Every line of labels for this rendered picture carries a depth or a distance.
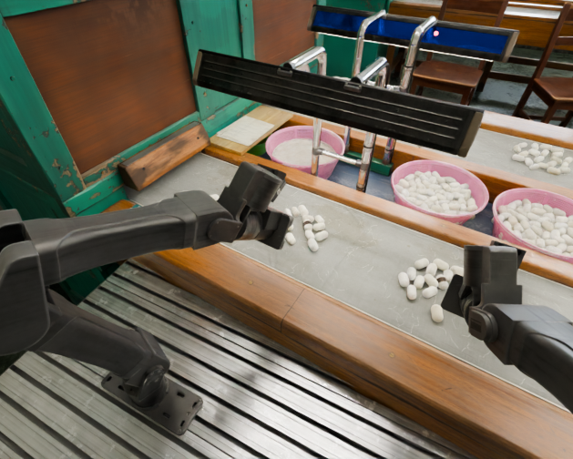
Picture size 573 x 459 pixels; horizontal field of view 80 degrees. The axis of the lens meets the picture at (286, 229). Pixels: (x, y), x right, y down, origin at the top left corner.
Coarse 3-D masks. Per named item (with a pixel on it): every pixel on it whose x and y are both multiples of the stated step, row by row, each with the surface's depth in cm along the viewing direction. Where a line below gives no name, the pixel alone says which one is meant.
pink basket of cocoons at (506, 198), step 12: (504, 192) 96; (516, 192) 97; (528, 192) 97; (540, 192) 97; (552, 192) 96; (504, 204) 98; (552, 204) 96; (564, 204) 95; (504, 228) 86; (516, 240) 85; (540, 252) 81; (552, 252) 79
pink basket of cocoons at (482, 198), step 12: (396, 168) 104; (408, 168) 108; (432, 168) 109; (444, 168) 107; (456, 168) 105; (396, 180) 105; (456, 180) 106; (468, 180) 103; (480, 180) 100; (396, 192) 96; (480, 192) 99; (408, 204) 93; (480, 204) 96; (444, 216) 89; (456, 216) 89; (468, 216) 90
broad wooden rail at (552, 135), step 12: (492, 120) 128; (504, 120) 128; (516, 120) 128; (528, 120) 128; (504, 132) 125; (516, 132) 123; (528, 132) 122; (540, 132) 122; (552, 132) 122; (564, 132) 122; (552, 144) 120; (564, 144) 118
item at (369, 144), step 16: (320, 48) 77; (288, 64) 70; (304, 64) 74; (320, 64) 82; (384, 64) 72; (352, 80) 65; (368, 80) 66; (384, 80) 77; (320, 128) 93; (320, 144) 97; (368, 144) 88; (352, 160) 94; (368, 160) 91; (368, 176) 95
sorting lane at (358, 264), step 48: (144, 192) 101; (288, 192) 101; (240, 240) 86; (336, 240) 86; (384, 240) 86; (432, 240) 86; (336, 288) 76; (384, 288) 76; (528, 288) 76; (432, 336) 67; (528, 384) 61
